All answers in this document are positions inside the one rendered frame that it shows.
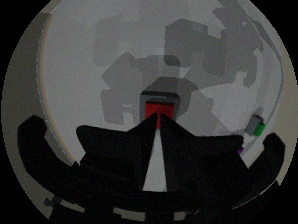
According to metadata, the red button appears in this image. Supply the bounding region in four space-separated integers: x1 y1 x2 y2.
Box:
140 91 181 131

